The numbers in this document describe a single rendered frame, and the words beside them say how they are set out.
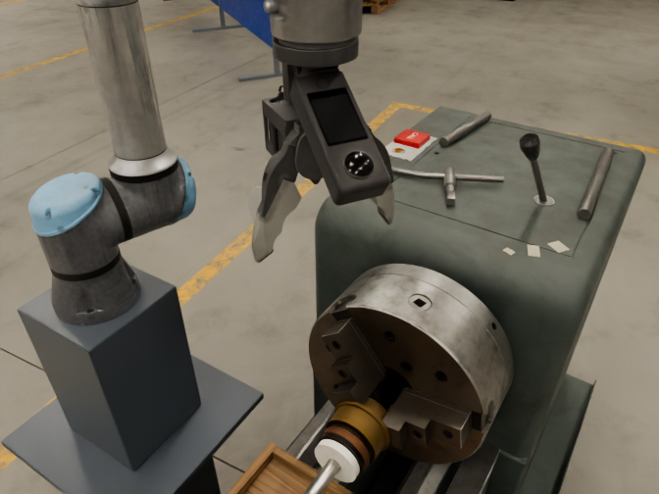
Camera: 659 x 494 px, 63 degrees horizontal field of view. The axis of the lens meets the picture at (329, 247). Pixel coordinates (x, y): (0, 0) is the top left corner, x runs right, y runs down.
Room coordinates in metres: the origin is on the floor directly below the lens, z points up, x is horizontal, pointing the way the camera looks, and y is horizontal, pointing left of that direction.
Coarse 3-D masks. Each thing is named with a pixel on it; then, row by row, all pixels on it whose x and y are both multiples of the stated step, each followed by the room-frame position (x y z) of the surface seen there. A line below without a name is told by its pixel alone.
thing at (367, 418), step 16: (368, 400) 0.51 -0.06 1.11; (336, 416) 0.48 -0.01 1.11; (352, 416) 0.48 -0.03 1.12; (368, 416) 0.48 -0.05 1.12; (384, 416) 0.50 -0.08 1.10; (336, 432) 0.45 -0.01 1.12; (352, 432) 0.46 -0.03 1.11; (368, 432) 0.46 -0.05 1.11; (384, 432) 0.47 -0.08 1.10; (352, 448) 0.43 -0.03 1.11; (368, 448) 0.44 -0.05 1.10; (384, 448) 0.46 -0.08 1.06; (368, 464) 0.43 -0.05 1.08
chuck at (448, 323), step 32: (352, 288) 0.67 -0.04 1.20; (384, 288) 0.63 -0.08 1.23; (416, 288) 0.62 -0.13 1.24; (320, 320) 0.63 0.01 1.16; (384, 320) 0.57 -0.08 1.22; (416, 320) 0.55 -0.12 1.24; (448, 320) 0.56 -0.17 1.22; (320, 352) 0.63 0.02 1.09; (384, 352) 0.57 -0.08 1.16; (416, 352) 0.54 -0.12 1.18; (448, 352) 0.51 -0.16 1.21; (480, 352) 0.54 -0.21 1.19; (320, 384) 0.63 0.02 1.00; (416, 384) 0.54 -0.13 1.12; (448, 384) 0.51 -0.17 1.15; (480, 384) 0.50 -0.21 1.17; (416, 448) 0.53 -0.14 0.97; (448, 448) 0.50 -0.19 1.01
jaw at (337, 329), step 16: (336, 320) 0.62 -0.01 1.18; (352, 320) 0.60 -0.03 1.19; (336, 336) 0.57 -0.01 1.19; (352, 336) 0.57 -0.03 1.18; (336, 352) 0.57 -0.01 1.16; (352, 352) 0.55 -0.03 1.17; (368, 352) 0.57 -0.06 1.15; (336, 368) 0.54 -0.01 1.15; (352, 368) 0.54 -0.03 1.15; (368, 368) 0.55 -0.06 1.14; (384, 368) 0.57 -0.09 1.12; (352, 384) 0.52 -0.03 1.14; (368, 384) 0.53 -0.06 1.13; (352, 400) 0.50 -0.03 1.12
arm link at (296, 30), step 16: (272, 0) 0.45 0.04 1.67; (288, 0) 0.43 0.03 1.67; (304, 0) 0.43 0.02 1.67; (320, 0) 0.43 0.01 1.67; (336, 0) 0.43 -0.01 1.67; (352, 0) 0.44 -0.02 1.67; (272, 16) 0.45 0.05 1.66; (288, 16) 0.43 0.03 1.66; (304, 16) 0.43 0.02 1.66; (320, 16) 0.43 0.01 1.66; (336, 16) 0.43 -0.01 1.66; (352, 16) 0.44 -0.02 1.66; (272, 32) 0.45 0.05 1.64; (288, 32) 0.43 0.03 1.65; (304, 32) 0.43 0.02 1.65; (320, 32) 0.43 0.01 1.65; (336, 32) 0.43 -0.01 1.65; (352, 32) 0.44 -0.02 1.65; (304, 48) 0.44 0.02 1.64; (320, 48) 0.43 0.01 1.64
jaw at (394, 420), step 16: (400, 400) 0.52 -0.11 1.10; (416, 400) 0.52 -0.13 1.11; (432, 400) 0.51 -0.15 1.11; (400, 416) 0.49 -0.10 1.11; (416, 416) 0.49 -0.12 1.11; (432, 416) 0.48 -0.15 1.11; (448, 416) 0.48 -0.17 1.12; (464, 416) 0.48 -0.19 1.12; (480, 416) 0.48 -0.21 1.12; (400, 432) 0.46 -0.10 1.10; (416, 432) 0.47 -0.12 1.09; (432, 432) 0.47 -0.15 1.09; (448, 432) 0.47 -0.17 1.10; (464, 432) 0.46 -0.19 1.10; (400, 448) 0.46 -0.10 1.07
